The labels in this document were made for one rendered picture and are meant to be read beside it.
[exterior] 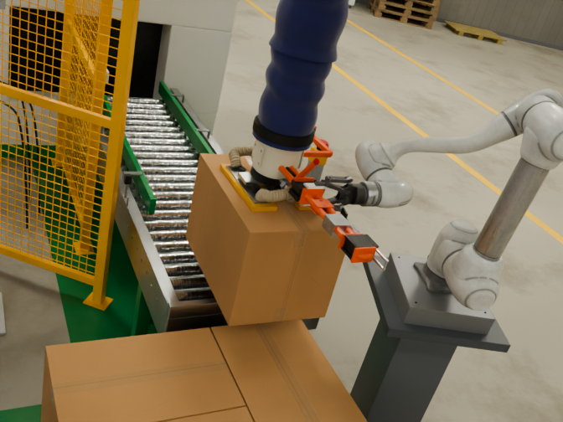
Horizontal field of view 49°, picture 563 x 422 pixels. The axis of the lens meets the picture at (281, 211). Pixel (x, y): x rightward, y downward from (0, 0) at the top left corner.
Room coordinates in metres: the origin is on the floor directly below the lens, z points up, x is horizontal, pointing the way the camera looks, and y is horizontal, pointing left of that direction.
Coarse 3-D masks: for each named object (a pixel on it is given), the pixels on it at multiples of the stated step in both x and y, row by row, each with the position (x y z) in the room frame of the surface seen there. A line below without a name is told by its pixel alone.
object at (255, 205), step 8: (224, 168) 2.14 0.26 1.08; (232, 168) 2.15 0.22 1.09; (240, 168) 2.11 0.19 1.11; (232, 176) 2.09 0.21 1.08; (232, 184) 2.06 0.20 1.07; (240, 184) 2.03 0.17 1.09; (256, 184) 2.01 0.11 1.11; (240, 192) 1.99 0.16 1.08; (248, 192) 1.99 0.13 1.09; (256, 192) 1.99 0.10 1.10; (248, 200) 1.94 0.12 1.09; (256, 200) 1.94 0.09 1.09; (256, 208) 1.90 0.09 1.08; (264, 208) 1.92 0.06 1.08; (272, 208) 1.93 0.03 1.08
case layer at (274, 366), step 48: (144, 336) 1.72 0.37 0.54; (192, 336) 1.79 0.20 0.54; (240, 336) 1.86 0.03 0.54; (288, 336) 1.93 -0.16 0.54; (48, 384) 1.46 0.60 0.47; (96, 384) 1.45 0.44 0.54; (144, 384) 1.50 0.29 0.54; (192, 384) 1.55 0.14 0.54; (240, 384) 1.61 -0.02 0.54; (288, 384) 1.67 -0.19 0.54; (336, 384) 1.74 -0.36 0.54
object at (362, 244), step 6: (342, 234) 1.62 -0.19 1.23; (348, 234) 1.62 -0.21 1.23; (354, 234) 1.63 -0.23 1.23; (360, 234) 1.64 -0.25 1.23; (342, 240) 1.61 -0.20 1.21; (348, 240) 1.60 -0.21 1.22; (354, 240) 1.60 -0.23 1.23; (360, 240) 1.60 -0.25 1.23; (366, 240) 1.61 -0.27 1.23; (342, 246) 1.62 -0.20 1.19; (348, 246) 1.60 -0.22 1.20; (354, 246) 1.56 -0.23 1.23; (360, 246) 1.57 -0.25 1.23; (366, 246) 1.58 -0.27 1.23; (372, 246) 1.59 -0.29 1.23; (348, 252) 1.59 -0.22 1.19; (354, 252) 1.55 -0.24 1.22; (360, 252) 1.56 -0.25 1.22; (366, 252) 1.57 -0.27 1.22; (354, 258) 1.55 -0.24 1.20
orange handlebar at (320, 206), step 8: (320, 144) 2.35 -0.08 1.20; (304, 152) 2.21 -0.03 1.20; (312, 152) 2.23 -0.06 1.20; (320, 152) 2.25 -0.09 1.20; (328, 152) 2.27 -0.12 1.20; (280, 168) 2.02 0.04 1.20; (288, 176) 1.97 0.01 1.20; (312, 200) 1.81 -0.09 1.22; (320, 200) 1.82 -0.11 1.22; (312, 208) 1.80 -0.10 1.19; (320, 208) 1.77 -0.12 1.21; (328, 208) 1.79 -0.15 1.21; (320, 216) 1.75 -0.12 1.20; (336, 232) 1.66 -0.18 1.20; (352, 232) 1.67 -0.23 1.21; (360, 256) 1.55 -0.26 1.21; (368, 256) 1.56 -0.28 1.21
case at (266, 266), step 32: (224, 160) 2.26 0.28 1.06; (224, 192) 1.99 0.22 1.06; (192, 224) 2.21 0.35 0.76; (224, 224) 1.94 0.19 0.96; (256, 224) 1.81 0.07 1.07; (288, 224) 1.87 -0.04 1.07; (320, 224) 1.92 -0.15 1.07; (224, 256) 1.88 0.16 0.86; (256, 256) 1.77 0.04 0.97; (288, 256) 1.83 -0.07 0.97; (320, 256) 1.89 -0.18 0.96; (224, 288) 1.83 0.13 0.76; (256, 288) 1.78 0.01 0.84; (288, 288) 1.85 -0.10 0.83; (320, 288) 1.91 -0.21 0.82; (256, 320) 1.79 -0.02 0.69; (288, 320) 1.86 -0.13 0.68
